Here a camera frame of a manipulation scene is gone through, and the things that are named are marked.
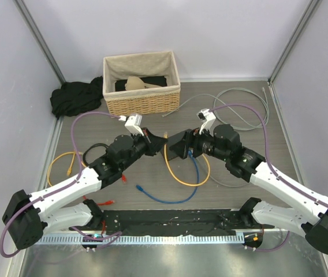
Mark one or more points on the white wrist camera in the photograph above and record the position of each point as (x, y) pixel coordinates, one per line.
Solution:
(132, 123)
(207, 118)

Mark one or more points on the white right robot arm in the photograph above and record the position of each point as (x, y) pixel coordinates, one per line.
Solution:
(307, 212)

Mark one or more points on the black cloth pile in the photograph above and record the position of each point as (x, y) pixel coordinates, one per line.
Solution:
(74, 98)

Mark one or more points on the black network switch box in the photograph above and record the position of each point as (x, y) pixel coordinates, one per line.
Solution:
(177, 144)

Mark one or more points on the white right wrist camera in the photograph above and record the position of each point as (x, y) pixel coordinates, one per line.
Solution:
(207, 118)

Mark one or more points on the wicker basket with liner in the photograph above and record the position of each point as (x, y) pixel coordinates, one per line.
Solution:
(142, 101)

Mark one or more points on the beige object in basket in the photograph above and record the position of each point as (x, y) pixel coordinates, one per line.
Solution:
(136, 83)

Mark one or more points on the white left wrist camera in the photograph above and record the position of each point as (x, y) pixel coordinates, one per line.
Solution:
(132, 123)

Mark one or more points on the black cloth in basket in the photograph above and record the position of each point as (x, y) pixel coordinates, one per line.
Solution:
(157, 80)

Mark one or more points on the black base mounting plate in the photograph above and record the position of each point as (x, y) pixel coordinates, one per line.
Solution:
(158, 222)

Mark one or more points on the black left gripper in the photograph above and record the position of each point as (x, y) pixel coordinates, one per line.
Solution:
(153, 143)

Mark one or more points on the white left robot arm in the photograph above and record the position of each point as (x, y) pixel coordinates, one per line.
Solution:
(30, 216)

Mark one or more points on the aluminium front rail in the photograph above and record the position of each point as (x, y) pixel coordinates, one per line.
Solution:
(135, 228)

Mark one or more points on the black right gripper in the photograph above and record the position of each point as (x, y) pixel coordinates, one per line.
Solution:
(181, 148)

